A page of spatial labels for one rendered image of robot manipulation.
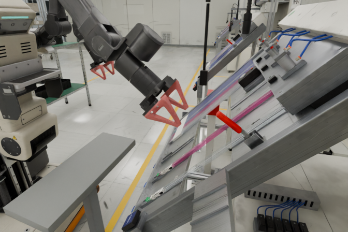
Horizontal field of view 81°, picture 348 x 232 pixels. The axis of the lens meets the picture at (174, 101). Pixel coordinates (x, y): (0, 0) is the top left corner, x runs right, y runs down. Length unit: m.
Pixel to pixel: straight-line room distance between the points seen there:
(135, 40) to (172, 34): 9.01
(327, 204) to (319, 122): 0.68
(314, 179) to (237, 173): 0.73
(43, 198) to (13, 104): 0.40
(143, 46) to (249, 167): 0.33
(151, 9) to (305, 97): 9.42
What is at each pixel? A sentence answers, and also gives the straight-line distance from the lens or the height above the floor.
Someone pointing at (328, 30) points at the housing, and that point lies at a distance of 0.47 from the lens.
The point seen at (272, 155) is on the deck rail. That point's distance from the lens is 0.43.
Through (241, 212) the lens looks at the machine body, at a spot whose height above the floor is 0.62.
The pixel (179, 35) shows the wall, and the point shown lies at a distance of 9.40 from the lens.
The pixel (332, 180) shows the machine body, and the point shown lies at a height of 0.62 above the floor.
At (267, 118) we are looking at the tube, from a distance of 0.49.
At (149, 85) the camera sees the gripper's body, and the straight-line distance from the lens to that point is 0.47.
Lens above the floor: 1.29
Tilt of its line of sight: 23 degrees down
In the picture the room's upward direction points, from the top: straight up
